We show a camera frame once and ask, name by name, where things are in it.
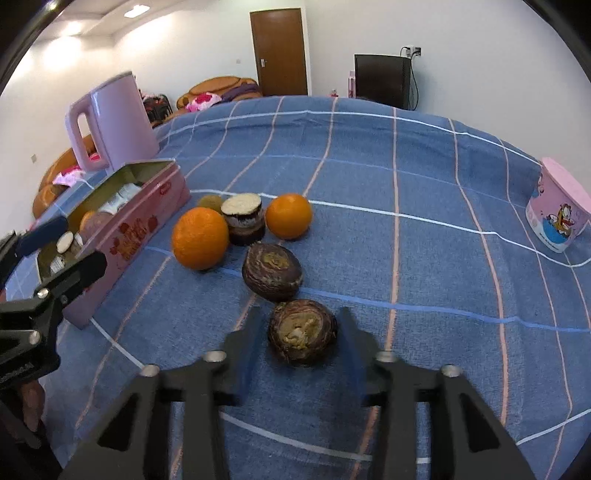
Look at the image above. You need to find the brown wooden door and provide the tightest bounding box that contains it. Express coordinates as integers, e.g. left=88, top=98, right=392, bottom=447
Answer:
left=250, top=8, right=308, bottom=97

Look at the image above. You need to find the person's left hand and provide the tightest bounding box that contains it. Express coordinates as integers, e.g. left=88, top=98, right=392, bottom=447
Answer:
left=18, top=382, right=47, bottom=446

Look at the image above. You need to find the large orange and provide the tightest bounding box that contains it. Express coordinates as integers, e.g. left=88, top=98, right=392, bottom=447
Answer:
left=172, top=207, right=230, bottom=271

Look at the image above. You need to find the purple blanket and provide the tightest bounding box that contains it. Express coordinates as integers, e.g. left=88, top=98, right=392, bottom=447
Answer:
left=222, top=83, right=262, bottom=102

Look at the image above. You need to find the black power cable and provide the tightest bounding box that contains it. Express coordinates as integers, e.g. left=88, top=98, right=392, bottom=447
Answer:
left=409, top=55, right=421, bottom=112

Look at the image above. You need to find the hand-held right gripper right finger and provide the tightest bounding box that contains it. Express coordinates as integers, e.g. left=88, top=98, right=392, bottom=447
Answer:
left=336, top=307, right=539, bottom=480

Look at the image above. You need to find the pink tin box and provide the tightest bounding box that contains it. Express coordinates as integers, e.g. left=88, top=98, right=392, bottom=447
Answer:
left=28, top=159, right=191, bottom=329

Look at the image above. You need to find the pink cartoon cup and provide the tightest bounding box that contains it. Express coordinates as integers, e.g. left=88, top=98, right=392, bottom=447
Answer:
left=525, top=157, right=591, bottom=254

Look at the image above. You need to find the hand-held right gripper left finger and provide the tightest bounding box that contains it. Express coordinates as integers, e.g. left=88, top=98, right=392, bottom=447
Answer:
left=60, top=305, right=267, bottom=480

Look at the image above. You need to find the purple electric kettle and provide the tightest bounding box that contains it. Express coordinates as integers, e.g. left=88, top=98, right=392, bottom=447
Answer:
left=65, top=71, right=160, bottom=172

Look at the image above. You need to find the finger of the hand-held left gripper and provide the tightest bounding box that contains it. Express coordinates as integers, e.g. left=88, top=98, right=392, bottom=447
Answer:
left=0, top=251, right=108, bottom=352
left=0, top=216, right=69, bottom=278

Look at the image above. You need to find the brown leather armchair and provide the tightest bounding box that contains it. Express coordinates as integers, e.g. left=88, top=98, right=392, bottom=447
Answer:
left=176, top=76, right=262, bottom=112

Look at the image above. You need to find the black television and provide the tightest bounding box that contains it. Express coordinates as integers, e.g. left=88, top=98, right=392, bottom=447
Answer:
left=354, top=54, right=413, bottom=110

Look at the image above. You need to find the cut water chestnut back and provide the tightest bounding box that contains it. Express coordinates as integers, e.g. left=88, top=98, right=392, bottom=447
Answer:
left=221, top=193, right=266, bottom=246

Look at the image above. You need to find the dark water chestnut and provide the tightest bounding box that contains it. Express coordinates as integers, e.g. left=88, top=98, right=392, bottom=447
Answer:
left=268, top=299, right=339, bottom=368
left=242, top=241, right=304, bottom=303

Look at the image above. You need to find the red flower bouquet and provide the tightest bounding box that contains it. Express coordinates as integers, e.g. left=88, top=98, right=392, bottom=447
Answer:
left=143, top=95, right=172, bottom=125

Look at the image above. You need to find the brown leather sofa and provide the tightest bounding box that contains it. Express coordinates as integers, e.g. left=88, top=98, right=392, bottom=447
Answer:
left=32, top=134, right=100, bottom=217

